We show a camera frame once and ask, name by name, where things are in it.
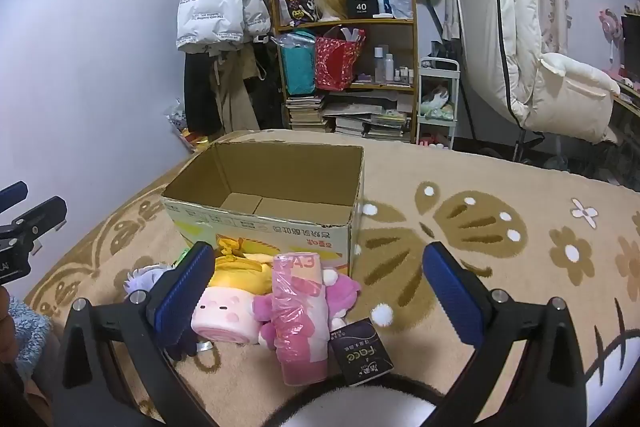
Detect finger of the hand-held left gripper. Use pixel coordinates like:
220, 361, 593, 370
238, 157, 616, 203
9, 196, 68, 253
0, 181, 29, 214

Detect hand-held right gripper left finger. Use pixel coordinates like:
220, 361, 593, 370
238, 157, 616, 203
50, 241, 217, 427

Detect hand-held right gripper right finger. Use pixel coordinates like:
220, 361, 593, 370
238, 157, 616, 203
421, 241, 588, 427

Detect pink pig face plush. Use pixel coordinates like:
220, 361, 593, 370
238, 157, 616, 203
191, 284, 261, 345

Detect yellow plush toy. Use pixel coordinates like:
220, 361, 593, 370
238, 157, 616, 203
209, 234, 278, 295

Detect purple pink plush toy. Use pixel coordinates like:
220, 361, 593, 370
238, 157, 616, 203
251, 268, 362, 350

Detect black tissue packet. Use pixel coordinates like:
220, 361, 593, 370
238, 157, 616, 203
327, 318, 393, 387

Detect pink roll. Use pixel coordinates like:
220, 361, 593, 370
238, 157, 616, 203
270, 254, 331, 388

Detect cardboard box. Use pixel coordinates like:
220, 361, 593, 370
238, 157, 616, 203
161, 142, 366, 280

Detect person's left forearm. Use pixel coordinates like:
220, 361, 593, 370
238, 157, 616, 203
0, 294, 53, 383

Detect white-haired plush doll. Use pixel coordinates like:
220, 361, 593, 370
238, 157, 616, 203
122, 252, 203, 363

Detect pile of colourful packets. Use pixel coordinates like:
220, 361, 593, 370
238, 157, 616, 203
165, 99, 211, 152

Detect low stack of books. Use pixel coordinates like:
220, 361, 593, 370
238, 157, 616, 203
332, 107, 408, 141

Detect plush toys in cart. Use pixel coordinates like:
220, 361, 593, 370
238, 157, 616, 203
421, 87, 456, 118

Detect black hanging garment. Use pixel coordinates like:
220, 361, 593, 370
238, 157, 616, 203
182, 49, 223, 135

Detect beige hanging coat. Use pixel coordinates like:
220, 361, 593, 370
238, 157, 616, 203
215, 44, 263, 134

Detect tall stack of books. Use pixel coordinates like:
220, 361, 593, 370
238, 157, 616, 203
285, 94, 333, 132

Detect white trolley cart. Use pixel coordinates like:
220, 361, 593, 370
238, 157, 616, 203
416, 57, 461, 150

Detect row of cosmetic bottles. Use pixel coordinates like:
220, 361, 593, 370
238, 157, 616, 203
372, 46, 416, 85

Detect teal bag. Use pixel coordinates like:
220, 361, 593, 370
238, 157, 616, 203
277, 32, 317, 96

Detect red gift bag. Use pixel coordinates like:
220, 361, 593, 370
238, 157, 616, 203
314, 27, 367, 92

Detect white padded chair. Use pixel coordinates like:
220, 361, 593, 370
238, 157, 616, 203
452, 0, 621, 145

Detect wooden shelf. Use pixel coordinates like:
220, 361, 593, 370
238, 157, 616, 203
270, 0, 420, 145

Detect black box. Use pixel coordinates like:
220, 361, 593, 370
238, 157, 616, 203
346, 0, 382, 18

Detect pink desk fan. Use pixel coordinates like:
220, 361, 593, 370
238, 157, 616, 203
597, 7, 626, 78

